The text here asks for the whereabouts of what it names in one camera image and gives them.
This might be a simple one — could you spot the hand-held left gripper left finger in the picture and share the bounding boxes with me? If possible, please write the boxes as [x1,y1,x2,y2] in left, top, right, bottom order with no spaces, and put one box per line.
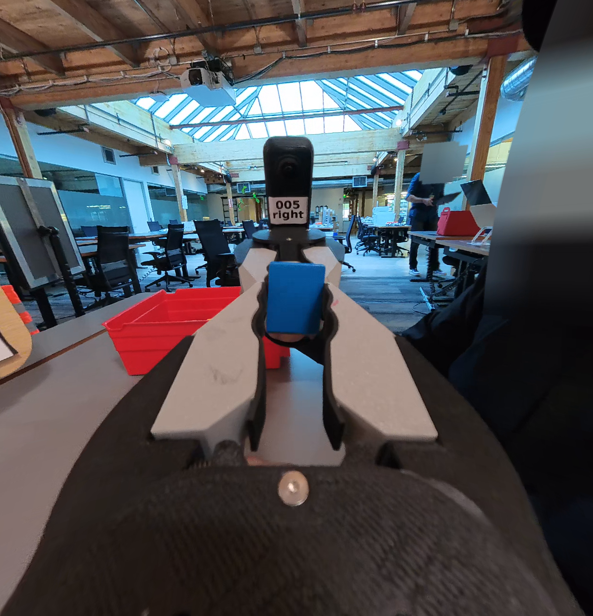
[151,283,268,453]

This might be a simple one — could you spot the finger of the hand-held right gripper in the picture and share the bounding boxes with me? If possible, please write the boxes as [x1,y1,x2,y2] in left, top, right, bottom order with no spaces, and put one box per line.
[299,245,343,290]
[239,244,278,292]

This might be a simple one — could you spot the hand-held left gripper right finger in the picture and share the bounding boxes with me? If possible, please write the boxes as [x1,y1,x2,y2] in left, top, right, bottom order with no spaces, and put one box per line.
[320,284,439,452]

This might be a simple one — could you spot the blue block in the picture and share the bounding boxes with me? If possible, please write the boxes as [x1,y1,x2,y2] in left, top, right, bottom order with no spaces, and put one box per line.
[266,262,327,335]

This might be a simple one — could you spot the black office chair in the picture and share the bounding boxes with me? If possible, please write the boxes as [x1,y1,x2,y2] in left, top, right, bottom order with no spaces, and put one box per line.
[141,226,193,292]
[332,215,357,273]
[194,219,239,288]
[87,225,143,295]

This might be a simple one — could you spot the red plastic bin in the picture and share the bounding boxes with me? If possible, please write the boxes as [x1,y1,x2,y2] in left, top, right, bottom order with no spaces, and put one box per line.
[103,287,291,376]

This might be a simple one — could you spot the white ceiling projector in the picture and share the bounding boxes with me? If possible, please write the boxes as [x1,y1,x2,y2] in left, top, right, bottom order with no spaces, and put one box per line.
[180,60,237,107]

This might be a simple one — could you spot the wooden standing desk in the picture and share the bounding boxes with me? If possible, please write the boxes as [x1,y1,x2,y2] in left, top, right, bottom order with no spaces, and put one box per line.
[408,230,492,289]

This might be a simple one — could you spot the red bag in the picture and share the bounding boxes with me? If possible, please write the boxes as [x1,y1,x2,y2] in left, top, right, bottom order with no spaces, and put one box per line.
[437,207,482,237]

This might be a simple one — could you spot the person's dark clothing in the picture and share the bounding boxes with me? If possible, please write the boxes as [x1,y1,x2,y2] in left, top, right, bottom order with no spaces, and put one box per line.
[402,269,593,616]

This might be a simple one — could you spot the laptop on stand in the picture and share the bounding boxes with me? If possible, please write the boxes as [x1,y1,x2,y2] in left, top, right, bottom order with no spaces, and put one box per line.
[460,179,497,245]

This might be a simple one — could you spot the wooden board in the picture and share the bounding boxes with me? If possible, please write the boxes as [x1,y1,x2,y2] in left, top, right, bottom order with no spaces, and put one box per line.
[0,269,33,383]

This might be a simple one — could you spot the grey screen on stand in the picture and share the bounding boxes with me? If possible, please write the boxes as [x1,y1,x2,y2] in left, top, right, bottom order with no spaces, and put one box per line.
[0,174,88,328]

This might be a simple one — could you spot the metal air duct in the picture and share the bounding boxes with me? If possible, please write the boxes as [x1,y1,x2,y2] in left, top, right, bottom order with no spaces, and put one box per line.
[499,57,538,99]

